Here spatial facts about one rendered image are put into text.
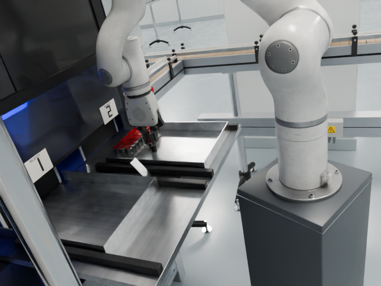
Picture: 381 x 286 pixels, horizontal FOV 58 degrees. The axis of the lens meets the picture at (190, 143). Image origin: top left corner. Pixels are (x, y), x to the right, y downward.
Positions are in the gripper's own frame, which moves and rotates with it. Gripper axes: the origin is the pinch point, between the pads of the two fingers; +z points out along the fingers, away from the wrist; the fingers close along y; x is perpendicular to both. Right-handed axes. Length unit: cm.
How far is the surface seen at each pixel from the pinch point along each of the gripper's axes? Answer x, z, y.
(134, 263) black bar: -45.3, 4.1, 18.7
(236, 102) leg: 96, 30, 0
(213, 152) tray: -1.5, 4.3, 21.6
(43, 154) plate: -28.0, -9.9, -15.5
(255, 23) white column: 154, -3, 2
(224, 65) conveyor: 92, 6, -3
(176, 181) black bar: -17.1, 4.1, 16.0
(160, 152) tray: 0.2, 5.9, 2.2
